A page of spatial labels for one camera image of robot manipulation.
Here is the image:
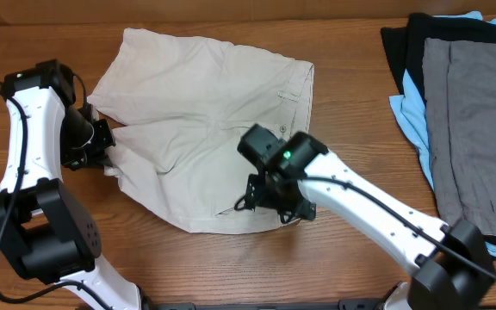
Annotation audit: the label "beige khaki shorts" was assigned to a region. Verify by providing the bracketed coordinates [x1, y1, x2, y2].
[89, 28, 314, 234]

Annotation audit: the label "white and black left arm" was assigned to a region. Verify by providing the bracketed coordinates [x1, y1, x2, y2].
[0, 59, 151, 310]

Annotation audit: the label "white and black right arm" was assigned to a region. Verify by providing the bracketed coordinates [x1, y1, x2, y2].
[234, 125, 495, 310]

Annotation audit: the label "light blue folded garment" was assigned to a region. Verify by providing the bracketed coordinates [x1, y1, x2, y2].
[381, 11, 496, 259]

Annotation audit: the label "brown cardboard backdrop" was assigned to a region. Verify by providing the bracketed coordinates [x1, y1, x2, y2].
[0, 0, 496, 25]

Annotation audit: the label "black folded garment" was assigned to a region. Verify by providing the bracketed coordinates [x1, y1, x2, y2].
[381, 13, 496, 257]

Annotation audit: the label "grey folded garment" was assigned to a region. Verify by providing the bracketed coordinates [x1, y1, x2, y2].
[422, 39, 496, 236]

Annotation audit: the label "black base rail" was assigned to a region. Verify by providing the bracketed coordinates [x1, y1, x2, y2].
[146, 298, 383, 310]

